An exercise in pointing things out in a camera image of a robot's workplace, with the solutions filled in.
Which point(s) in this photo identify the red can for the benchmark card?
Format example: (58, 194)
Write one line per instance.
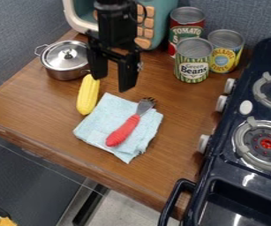
(185, 29)

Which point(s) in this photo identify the silver pot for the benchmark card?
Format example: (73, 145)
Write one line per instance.
(64, 59)

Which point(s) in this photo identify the green can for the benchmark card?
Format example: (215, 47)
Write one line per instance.
(192, 60)

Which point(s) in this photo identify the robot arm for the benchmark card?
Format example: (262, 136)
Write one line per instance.
(114, 6)

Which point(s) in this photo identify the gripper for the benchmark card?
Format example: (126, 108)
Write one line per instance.
(115, 29)

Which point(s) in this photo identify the white cloth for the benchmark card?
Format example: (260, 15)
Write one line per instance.
(115, 126)

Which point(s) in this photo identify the yellow can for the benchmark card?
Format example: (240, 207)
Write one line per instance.
(224, 51)

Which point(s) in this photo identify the toy microwave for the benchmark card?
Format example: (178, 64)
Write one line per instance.
(149, 20)

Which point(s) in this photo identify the toy stove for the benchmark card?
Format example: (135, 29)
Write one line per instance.
(243, 141)

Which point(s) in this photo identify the yellow toy corn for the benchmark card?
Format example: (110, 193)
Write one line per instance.
(88, 94)

